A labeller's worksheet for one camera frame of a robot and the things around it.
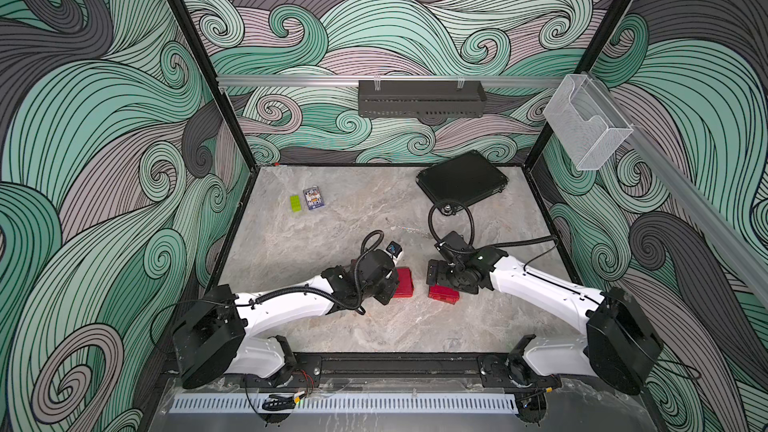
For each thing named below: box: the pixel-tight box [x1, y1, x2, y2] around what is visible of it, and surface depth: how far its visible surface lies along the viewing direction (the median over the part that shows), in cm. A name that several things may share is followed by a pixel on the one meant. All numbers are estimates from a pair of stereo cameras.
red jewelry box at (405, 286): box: [393, 267, 415, 298], surface depth 87 cm
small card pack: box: [303, 185, 325, 210], surface depth 109 cm
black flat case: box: [416, 150, 509, 216], surface depth 114 cm
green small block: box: [290, 194, 303, 213], surface depth 109 cm
